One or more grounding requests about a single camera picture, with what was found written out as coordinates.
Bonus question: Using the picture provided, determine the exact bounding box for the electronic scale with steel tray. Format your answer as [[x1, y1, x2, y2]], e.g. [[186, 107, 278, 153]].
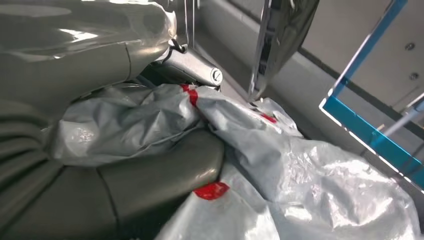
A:
[[247, 0, 321, 102]]

